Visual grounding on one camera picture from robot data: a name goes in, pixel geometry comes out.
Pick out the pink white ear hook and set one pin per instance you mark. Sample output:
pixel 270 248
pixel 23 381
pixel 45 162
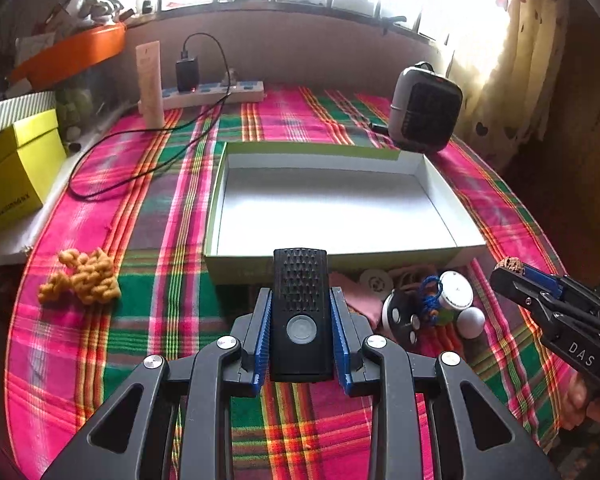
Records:
pixel 410 277

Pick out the green white shallow box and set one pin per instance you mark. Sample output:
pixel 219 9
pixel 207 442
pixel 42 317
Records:
pixel 368 208

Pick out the beige cream tube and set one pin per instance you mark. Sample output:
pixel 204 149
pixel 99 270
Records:
pixel 149 82

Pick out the white power strip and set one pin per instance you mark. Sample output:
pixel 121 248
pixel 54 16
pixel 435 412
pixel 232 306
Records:
pixel 207 94

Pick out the brown walnut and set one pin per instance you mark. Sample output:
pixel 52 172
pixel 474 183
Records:
pixel 512 264

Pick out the black charger plug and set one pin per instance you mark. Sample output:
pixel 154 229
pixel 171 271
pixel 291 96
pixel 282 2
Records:
pixel 187 73

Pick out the white egg-shaped knob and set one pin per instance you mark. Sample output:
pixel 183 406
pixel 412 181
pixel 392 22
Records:
pixel 470 323

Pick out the black rectangular remote device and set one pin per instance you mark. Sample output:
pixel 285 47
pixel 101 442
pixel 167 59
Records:
pixel 301 317

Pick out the right hand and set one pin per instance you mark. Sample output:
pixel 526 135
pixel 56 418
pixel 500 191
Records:
pixel 578 404

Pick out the potted succulent plant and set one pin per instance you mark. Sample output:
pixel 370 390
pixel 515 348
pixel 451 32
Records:
pixel 86 14

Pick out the black oval three-button disc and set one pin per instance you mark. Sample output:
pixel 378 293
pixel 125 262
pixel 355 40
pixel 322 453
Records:
pixel 400 319

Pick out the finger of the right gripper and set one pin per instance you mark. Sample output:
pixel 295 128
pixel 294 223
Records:
pixel 521 291
pixel 563 288

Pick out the striped white green box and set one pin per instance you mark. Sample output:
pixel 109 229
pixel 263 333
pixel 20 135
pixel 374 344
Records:
pixel 20 107

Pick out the blue cord loop keychain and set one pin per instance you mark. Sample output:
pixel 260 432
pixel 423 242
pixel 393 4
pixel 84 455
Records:
pixel 430 290

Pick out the white green suction cup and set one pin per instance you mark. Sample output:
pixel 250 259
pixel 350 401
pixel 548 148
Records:
pixel 456 296

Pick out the orange knotted rope toy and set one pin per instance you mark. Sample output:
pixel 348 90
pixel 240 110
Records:
pixel 88 275

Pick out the plaid pink green cloth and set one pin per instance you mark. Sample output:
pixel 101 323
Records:
pixel 64 359

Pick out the yellow cardboard box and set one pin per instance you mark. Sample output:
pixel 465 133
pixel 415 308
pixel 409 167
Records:
pixel 31 156

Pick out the grey black space heater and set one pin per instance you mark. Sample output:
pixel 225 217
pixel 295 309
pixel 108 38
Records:
pixel 424 110

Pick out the floral yellow curtain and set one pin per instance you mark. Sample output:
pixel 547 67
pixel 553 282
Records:
pixel 506 58

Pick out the pink clip holder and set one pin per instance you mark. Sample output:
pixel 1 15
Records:
pixel 358 298

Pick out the orange planter tray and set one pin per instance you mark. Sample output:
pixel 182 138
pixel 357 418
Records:
pixel 70 57

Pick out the white round perforated disc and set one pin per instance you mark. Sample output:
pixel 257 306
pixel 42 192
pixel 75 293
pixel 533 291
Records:
pixel 377 281

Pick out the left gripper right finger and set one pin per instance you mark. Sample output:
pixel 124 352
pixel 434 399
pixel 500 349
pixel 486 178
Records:
pixel 429 414

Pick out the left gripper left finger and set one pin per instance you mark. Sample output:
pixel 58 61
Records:
pixel 181 405

